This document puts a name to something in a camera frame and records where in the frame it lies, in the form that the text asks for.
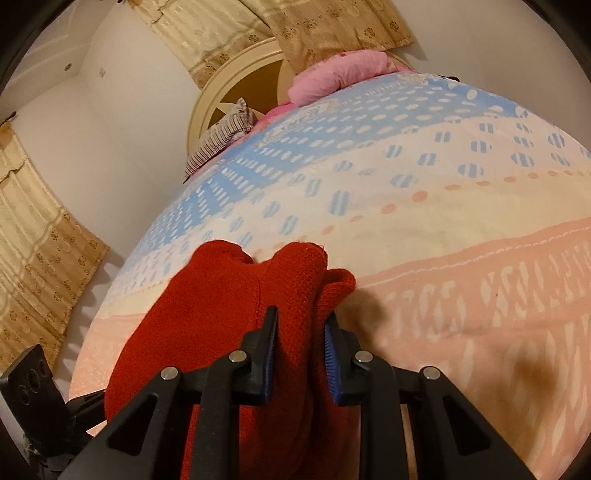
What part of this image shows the red knitted sweater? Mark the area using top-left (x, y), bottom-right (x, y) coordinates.
top-left (104, 240), bottom-right (363, 480)

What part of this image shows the beige patterned curtain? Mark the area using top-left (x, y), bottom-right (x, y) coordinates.
top-left (0, 121), bottom-right (110, 372)
top-left (127, 0), bottom-right (414, 90)

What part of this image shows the pink pillow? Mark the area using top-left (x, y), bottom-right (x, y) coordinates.
top-left (287, 50), bottom-right (416, 104)

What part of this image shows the striped pillow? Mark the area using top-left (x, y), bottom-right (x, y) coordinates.
top-left (182, 98), bottom-right (257, 184)

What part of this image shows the cream round headboard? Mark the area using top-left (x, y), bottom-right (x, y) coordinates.
top-left (187, 37), bottom-right (301, 160)

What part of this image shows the pink fabric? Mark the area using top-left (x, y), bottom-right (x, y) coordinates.
top-left (249, 102), bottom-right (298, 136)

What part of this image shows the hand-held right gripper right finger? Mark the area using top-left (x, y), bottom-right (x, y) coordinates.
top-left (323, 318), bottom-right (539, 480)

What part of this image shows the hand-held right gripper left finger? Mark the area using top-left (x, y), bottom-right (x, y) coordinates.
top-left (60, 305), bottom-right (279, 480)

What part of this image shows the dotted pink blue bedsheet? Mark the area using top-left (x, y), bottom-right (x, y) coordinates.
top-left (69, 69), bottom-right (591, 480)

